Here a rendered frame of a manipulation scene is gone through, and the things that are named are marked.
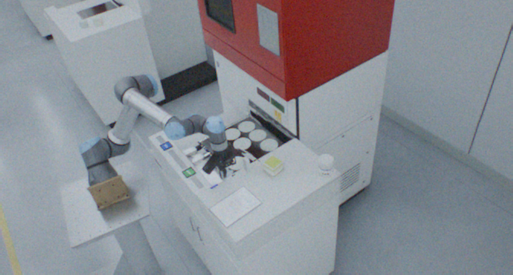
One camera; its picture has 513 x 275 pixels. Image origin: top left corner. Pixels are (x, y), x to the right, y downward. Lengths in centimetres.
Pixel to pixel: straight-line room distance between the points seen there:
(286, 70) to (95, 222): 122
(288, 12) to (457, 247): 200
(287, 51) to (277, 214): 74
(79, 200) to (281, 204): 111
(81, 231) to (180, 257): 94
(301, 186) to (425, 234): 134
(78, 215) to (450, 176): 264
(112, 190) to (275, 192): 84
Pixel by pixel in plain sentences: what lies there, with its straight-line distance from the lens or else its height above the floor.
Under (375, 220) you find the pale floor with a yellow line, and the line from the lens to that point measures 313.
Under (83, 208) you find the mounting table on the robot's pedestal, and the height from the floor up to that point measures 82.
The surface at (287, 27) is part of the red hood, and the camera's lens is 186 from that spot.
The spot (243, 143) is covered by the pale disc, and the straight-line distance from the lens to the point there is 233.
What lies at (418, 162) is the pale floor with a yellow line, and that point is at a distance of 358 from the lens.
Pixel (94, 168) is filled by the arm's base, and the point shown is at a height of 104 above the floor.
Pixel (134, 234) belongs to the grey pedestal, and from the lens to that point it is 253.
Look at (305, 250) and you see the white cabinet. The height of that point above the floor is 52.
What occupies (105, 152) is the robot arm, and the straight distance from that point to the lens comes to 228.
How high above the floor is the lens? 248
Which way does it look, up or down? 41 degrees down
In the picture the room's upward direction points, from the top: 6 degrees counter-clockwise
